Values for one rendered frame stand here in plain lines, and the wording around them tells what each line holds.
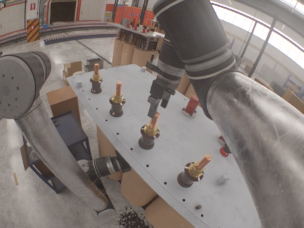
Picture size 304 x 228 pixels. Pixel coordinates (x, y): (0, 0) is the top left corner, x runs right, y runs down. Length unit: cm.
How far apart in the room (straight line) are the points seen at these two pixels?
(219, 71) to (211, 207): 59
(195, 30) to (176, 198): 59
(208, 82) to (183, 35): 9
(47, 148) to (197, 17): 45
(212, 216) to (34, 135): 72
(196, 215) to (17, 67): 75
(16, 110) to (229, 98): 40
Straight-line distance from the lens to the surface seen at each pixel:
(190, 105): 96
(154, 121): 58
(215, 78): 24
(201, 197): 69
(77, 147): 173
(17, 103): 35
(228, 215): 76
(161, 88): 43
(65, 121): 152
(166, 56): 41
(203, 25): 23
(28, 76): 33
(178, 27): 24
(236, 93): 19
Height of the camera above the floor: 192
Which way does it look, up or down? 39 degrees down
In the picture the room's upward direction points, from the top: 18 degrees clockwise
